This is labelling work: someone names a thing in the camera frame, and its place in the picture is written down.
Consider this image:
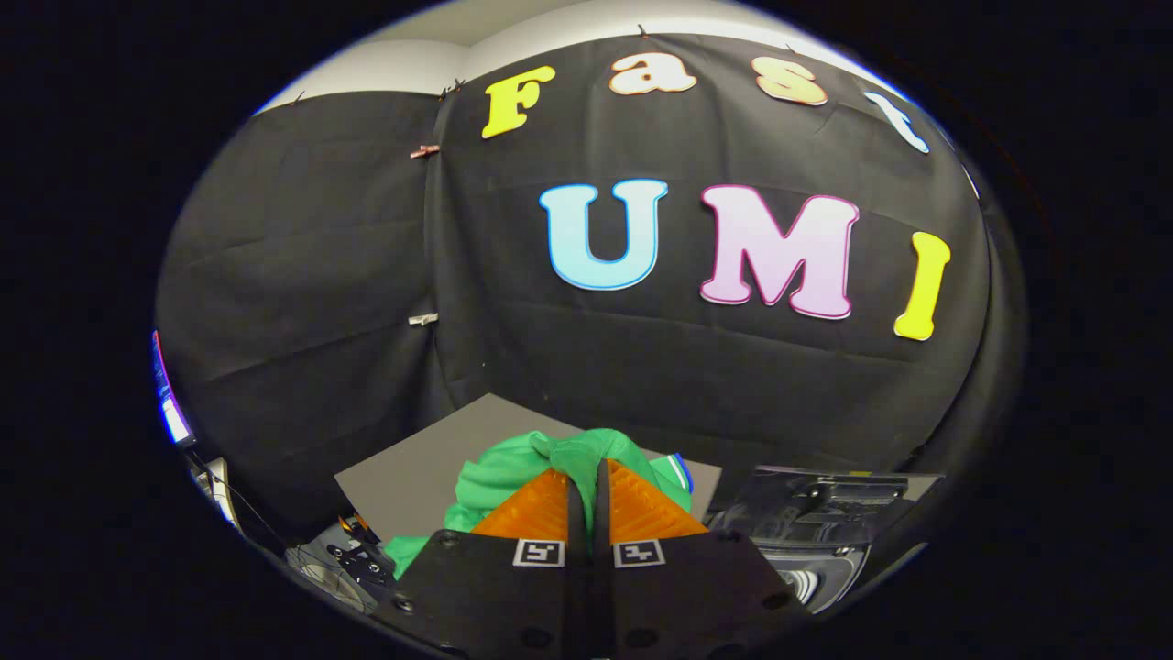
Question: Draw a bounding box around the green polo shirt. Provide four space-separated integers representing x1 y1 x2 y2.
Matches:
383 428 695 580

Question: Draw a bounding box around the grey washing machine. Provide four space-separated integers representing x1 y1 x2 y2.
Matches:
710 466 945 615

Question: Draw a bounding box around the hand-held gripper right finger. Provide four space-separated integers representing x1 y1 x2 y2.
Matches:
596 458 812 660

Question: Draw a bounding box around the black mechanical device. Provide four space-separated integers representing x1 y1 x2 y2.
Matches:
284 511 400 615

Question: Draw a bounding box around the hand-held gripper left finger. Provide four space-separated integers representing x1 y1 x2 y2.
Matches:
371 467 587 660

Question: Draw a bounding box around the grey cabinet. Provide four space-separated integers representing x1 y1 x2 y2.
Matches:
334 394 723 542

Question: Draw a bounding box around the black backdrop cloth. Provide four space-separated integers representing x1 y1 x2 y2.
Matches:
154 35 1027 551

